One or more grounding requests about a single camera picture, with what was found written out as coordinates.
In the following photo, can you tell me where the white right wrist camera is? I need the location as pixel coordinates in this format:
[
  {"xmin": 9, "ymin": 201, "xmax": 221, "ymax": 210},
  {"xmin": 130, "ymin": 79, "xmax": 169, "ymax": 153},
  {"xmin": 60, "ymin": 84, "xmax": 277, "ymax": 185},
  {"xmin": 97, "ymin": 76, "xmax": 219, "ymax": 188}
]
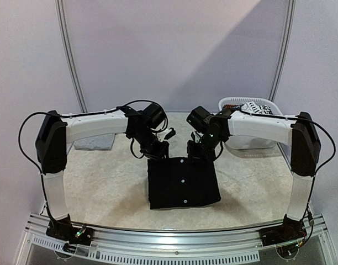
[{"xmin": 191, "ymin": 131, "xmax": 203, "ymax": 143}]

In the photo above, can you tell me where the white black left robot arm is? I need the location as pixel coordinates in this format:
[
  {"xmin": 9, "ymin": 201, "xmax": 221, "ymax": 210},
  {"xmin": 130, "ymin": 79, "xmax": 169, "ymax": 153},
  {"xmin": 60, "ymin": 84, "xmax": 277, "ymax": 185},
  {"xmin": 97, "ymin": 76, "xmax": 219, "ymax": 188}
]
[{"xmin": 35, "ymin": 103, "xmax": 168, "ymax": 240}]

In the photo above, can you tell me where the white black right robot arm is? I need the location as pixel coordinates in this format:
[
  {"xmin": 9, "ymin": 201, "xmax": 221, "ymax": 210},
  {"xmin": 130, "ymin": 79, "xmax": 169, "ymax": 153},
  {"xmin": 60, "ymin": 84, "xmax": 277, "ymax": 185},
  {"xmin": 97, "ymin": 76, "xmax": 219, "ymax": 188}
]
[{"xmin": 186, "ymin": 106, "xmax": 321, "ymax": 241}]

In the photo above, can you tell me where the aluminium front rail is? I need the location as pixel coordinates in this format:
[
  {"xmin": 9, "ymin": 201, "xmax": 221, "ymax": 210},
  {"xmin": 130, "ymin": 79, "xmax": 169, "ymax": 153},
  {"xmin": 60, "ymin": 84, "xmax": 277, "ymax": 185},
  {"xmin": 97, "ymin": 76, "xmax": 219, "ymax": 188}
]
[{"xmin": 17, "ymin": 214, "xmax": 338, "ymax": 264}]

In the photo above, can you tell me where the aluminium right corner post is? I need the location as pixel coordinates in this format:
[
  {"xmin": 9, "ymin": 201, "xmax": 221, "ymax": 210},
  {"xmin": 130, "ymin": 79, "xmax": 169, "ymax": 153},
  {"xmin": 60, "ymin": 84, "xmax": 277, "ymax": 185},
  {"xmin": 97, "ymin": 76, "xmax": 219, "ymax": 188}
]
[{"xmin": 268, "ymin": 0, "xmax": 295, "ymax": 102}]

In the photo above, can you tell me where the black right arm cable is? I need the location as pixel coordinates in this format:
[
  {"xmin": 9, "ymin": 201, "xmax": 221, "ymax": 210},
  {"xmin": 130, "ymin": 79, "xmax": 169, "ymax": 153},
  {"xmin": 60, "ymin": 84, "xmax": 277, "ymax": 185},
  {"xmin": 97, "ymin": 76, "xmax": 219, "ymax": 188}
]
[{"xmin": 237, "ymin": 109, "xmax": 337, "ymax": 219}]

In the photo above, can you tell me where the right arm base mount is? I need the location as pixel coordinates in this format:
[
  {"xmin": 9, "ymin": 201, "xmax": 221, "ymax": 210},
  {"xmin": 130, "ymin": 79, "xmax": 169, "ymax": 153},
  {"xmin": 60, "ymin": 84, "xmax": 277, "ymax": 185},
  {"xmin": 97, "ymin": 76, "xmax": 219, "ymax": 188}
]
[{"xmin": 258, "ymin": 221, "xmax": 314, "ymax": 248}]

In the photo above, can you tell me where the aluminium corner post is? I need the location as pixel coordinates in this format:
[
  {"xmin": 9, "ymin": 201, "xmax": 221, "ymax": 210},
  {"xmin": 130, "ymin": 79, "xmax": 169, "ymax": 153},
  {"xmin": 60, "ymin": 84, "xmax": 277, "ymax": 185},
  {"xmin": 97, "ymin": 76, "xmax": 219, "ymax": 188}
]
[
  {"xmin": 55, "ymin": 0, "xmax": 87, "ymax": 113},
  {"xmin": 268, "ymin": 0, "xmax": 295, "ymax": 102}
]

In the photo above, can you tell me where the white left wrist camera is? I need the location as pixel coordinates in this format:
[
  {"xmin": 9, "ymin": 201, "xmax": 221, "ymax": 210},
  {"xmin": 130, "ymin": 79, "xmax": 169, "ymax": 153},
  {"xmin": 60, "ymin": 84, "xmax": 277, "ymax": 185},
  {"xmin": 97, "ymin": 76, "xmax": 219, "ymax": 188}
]
[{"xmin": 156, "ymin": 128, "xmax": 176, "ymax": 142}]

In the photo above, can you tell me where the black white striped garment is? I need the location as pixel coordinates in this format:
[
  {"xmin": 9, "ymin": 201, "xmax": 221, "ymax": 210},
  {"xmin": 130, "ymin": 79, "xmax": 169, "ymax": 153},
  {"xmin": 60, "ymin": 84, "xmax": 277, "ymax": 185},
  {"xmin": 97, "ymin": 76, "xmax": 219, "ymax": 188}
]
[{"xmin": 241, "ymin": 101, "xmax": 273, "ymax": 115}]

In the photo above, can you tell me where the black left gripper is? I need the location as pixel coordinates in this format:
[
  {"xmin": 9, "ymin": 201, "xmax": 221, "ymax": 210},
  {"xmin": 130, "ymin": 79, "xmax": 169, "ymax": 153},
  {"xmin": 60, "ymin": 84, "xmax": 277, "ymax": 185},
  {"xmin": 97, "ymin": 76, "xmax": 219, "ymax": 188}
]
[{"xmin": 131, "ymin": 129, "xmax": 170, "ymax": 164}]

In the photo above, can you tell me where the grey t-shirt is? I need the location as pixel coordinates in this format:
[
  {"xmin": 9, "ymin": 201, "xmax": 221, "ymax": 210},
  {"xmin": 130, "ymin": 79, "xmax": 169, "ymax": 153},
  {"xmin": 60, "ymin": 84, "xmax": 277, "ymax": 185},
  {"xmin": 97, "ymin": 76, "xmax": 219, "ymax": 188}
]
[{"xmin": 73, "ymin": 134, "xmax": 115, "ymax": 151}]

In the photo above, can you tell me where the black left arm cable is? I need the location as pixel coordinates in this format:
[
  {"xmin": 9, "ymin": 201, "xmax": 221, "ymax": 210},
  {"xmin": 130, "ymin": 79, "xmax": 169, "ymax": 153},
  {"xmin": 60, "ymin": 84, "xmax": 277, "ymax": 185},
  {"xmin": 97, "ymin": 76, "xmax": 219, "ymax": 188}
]
[{"xmin": 18, "ymin": 99, "xmax": 170, "ymax": 210}]

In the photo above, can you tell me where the aluminium left corner post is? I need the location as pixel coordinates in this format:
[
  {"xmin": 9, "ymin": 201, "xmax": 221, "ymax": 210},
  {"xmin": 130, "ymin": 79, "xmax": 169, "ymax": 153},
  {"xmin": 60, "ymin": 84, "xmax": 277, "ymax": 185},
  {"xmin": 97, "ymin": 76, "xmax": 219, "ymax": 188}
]
[{"xmin": 55, "ymin": 0, "xmax": 87, "ymax": 113}]

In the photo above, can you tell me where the navy printed garment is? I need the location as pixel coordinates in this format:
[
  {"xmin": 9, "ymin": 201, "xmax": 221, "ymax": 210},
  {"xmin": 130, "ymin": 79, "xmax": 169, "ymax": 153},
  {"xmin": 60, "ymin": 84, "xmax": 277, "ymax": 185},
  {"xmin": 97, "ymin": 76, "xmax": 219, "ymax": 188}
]
[{"xmin": 222, "ymin": 104, "xmax": 240, "ymax": 111}]

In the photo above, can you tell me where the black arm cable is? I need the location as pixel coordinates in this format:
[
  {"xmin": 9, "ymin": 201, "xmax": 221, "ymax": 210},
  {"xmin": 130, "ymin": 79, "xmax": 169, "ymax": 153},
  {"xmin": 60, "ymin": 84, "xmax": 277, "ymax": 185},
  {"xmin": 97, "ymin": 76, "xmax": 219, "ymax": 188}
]
[
  {"xmin": 237, "ymin": 109, "xmax": 337, "ymax": 219},
  {"xmin": 18, "ymin": 99, "xmax": 170, "ymax": 210}
]

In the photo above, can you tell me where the translucent white laundry basket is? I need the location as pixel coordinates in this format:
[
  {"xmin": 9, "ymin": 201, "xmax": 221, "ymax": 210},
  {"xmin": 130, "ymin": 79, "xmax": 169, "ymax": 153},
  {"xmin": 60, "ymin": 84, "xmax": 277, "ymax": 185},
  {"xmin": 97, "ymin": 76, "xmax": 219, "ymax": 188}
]
[{"xmin": 218, "ymin": 97, "xmax": 283, "ymax": 150}]

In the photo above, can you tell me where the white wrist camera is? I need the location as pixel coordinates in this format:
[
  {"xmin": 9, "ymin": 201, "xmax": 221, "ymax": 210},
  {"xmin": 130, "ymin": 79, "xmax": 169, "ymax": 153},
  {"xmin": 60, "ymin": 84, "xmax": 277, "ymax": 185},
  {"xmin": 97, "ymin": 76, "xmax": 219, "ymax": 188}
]
[
  {"xmin": 156, "ymin": 128, "xmax": 176, "ymax": 142},
  {"xmin": 191, "ymin": 131, "xmax": 203, "ymax": 143}
]

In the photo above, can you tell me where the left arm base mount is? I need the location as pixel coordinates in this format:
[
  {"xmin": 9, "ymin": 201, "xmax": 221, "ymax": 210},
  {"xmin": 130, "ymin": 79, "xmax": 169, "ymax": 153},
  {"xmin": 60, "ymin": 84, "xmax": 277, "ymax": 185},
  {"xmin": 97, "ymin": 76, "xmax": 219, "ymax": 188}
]
[{"xmin": 46, "ymin": 218, "xmax": 94, "ymax": 246}]

